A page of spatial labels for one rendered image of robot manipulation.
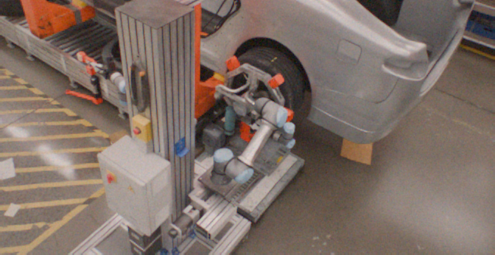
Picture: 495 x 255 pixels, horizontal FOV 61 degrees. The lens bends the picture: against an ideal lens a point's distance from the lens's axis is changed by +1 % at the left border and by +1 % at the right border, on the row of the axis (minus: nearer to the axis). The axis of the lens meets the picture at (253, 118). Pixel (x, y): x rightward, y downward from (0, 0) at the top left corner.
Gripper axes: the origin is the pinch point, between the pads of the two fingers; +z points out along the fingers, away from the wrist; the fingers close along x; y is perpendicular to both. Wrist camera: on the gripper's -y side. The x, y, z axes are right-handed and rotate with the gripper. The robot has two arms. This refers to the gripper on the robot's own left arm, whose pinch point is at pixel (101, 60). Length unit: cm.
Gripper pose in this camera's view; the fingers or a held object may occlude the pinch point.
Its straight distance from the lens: 306.5
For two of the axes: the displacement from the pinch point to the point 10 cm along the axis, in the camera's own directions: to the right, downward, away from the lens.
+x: 7.3, -2.8, 6.3
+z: -6.6, -5.5, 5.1
